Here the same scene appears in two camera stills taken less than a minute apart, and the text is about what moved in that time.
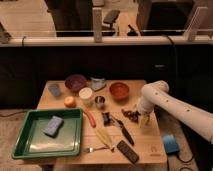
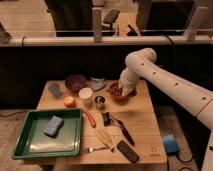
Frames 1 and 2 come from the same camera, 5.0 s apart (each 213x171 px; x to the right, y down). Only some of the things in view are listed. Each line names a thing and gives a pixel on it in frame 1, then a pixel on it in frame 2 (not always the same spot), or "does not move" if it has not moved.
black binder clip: (106, 119) does not move
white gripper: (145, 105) -> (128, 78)
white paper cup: (85, 95) does not move
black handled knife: (125, 132) does not move
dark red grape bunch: (134, 116) -> (116, 89)
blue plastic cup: (54, 88) does not move
